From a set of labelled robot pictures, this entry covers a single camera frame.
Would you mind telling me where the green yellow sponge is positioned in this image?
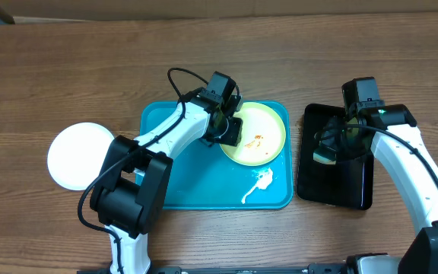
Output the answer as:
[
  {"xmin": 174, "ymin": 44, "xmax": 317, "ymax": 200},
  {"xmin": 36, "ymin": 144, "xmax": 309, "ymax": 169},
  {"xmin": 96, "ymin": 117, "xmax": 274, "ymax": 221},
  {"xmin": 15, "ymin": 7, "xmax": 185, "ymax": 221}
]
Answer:
[{"xmin": 313, "ymin": 130, "xmax": 338, "ymax": 165}]

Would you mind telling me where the green rimmed plate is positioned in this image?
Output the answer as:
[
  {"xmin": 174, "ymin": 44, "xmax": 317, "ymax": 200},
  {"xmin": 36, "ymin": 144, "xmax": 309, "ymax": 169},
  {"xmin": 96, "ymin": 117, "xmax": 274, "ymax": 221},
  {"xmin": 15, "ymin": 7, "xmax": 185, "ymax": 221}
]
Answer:
[{"xmin": 221, "ymin": 102, "xmax": 287, "ymax": 166}]

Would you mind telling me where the white plate with red smears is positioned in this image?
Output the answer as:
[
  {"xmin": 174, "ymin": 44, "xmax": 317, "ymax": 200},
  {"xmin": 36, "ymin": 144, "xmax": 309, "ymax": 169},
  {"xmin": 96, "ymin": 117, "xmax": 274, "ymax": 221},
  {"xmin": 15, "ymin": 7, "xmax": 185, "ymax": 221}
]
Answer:
[{"xmin": 47, "ymin": 123, "xmax": 114, "ymax": 191}]

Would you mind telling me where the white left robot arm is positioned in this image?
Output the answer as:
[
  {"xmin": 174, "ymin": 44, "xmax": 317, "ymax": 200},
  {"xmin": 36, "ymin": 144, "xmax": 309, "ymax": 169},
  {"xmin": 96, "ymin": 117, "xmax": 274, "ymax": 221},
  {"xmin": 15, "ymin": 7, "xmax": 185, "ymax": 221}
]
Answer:
[{"xmin": 81, "ymin": 94, "xmax": 243, "ymax": 273}]

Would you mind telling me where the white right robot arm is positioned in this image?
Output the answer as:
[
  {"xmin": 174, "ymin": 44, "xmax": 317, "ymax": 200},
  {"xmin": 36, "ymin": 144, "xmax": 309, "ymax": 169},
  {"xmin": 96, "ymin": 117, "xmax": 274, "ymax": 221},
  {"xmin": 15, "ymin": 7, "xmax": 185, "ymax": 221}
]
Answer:
[{"xmin": 313, "ymin": 104, "xmax": 438, "ymax": 273}]

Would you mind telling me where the black rectangular tray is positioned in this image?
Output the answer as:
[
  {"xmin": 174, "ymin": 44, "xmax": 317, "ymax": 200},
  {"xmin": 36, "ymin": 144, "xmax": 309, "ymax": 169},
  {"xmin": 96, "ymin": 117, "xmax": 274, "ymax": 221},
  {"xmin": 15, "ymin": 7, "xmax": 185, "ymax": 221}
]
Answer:
[{"xmin": 297, "ymin": 104, "xmax": 374, "ymax": 210}]

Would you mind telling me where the white foam spill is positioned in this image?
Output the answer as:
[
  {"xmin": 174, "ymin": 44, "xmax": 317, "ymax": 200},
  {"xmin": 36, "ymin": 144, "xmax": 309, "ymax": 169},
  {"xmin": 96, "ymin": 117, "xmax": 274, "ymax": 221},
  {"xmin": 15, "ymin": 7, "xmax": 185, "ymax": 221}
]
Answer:
[{"xmin": 241, "ymin": 167, "xmax": 274, "ymax": 204}]

